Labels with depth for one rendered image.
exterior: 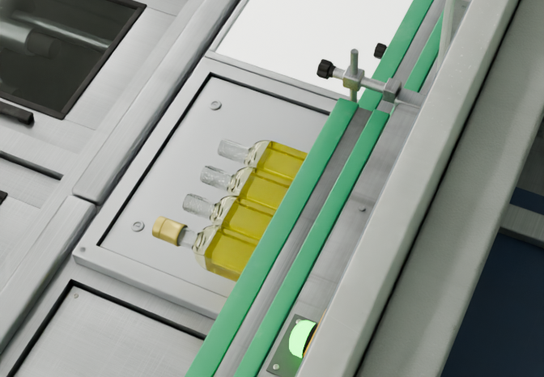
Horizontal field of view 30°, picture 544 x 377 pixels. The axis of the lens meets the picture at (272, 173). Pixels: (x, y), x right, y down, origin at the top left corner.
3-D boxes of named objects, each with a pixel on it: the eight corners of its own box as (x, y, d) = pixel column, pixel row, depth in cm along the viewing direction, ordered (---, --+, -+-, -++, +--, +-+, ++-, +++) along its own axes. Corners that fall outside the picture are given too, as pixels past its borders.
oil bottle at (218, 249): (335, 285, 149) (207, 236, 155) (335, 267, 145) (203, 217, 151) (320, 317, 147) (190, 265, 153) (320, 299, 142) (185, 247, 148)
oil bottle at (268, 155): (380, 197, 158) (257, 154, 164) (381, 176, 154) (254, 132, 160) (366, 225, 155) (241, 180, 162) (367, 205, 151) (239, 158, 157)
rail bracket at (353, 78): (397, 130, 157) (324, 106, 160) (404, 57, 143) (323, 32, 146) (391, 145, 155) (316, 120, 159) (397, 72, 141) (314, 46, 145)
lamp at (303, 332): (322, 336, 123) (300, 327, 124) (322, 319, 120) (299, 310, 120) (308, 367, 121) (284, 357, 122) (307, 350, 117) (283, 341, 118)
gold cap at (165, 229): (174, 247, 151) (148, 236, 152) (182, 247, 154) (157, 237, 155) (182, 224, 151) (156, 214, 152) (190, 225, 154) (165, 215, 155)
